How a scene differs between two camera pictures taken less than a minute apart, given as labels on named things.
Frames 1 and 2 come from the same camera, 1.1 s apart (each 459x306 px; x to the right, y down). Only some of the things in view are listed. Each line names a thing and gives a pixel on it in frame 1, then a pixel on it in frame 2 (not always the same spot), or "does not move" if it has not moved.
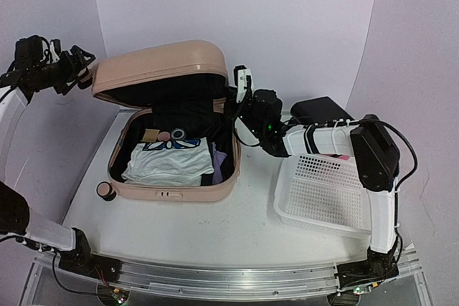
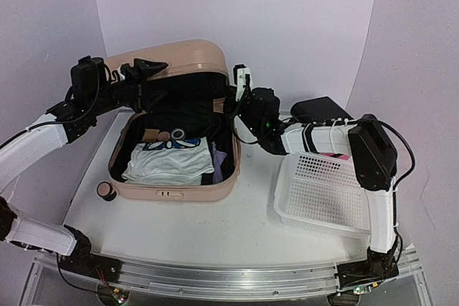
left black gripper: x=72 y=68 -> x=145 y=67
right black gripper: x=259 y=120 does not move
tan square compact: x=150 y=135 does not move
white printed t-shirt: x=176 y=162 does not move
